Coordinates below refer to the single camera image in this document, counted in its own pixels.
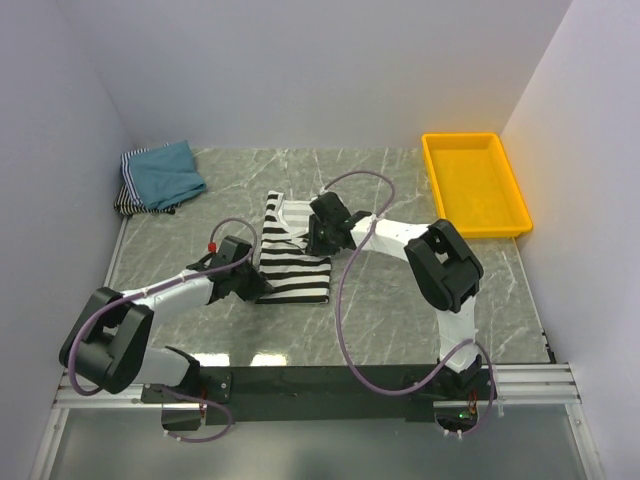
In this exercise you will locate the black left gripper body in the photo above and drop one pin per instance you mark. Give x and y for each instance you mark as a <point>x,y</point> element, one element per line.
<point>248,281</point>

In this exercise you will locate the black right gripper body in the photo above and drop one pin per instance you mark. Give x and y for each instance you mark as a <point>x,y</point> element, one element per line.
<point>320,240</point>

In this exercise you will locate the black white striped top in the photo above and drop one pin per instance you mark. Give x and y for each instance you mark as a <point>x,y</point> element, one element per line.
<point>295,276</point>

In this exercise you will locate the teal blue tank top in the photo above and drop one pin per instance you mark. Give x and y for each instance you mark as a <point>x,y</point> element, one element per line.
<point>173,176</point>

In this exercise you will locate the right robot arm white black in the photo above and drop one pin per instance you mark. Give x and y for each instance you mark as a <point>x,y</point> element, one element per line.
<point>445,269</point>

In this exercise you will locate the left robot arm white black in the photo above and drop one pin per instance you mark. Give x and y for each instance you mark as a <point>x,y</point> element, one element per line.
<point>108,345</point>

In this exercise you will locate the dark striped folded top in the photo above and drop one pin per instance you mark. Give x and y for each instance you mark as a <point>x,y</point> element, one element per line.
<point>124,205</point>

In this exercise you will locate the yellow plastic tray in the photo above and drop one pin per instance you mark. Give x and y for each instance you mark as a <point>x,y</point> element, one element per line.
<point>474,186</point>

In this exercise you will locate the blue white striped folded top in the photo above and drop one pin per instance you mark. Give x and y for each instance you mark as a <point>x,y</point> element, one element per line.
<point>135,176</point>

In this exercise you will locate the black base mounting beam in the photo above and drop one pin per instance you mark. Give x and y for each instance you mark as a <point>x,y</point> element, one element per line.
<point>457,407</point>

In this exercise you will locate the aluminium extrusion rail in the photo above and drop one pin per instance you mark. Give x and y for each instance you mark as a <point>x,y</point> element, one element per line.
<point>529,384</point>

